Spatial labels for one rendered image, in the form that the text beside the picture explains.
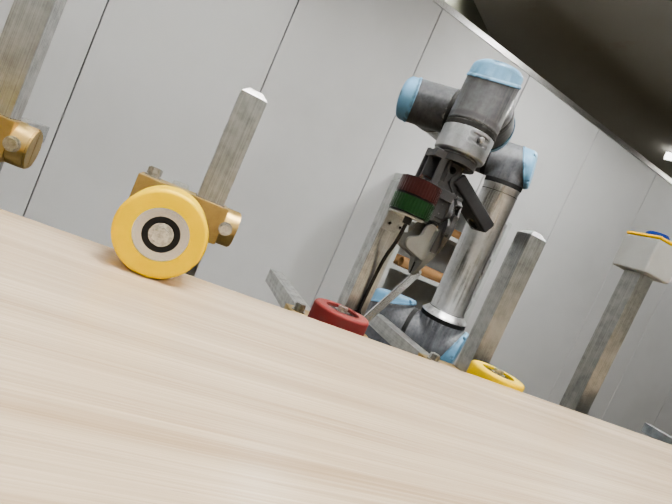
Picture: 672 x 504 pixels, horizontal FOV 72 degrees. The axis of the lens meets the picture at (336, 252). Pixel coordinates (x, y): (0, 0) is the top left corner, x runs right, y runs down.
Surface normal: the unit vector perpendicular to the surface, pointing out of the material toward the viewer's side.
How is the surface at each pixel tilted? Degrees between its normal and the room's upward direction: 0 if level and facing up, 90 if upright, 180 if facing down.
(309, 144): 90
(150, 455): 0
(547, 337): 90
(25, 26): 90
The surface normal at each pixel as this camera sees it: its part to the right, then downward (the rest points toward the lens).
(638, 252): -0.87, -0.36
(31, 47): 0.29, 0.19
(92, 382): 0.40, -0.91
